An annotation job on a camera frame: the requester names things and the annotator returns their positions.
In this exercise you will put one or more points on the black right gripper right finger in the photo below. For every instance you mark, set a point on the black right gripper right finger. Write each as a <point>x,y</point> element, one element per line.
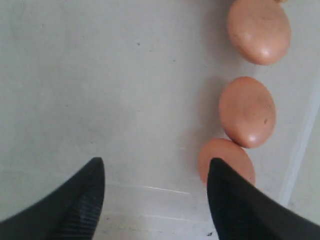
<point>240,211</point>

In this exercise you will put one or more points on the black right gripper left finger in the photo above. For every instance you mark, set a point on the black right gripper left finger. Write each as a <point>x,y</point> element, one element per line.
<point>71,212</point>

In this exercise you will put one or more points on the brown egg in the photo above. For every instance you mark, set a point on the brown egg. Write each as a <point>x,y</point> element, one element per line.
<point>247,112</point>
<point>231,153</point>
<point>260,30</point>

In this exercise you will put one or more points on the clear plastic drawer bin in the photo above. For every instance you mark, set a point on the clear plastic drawer bin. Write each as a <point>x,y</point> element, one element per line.
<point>137,83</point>

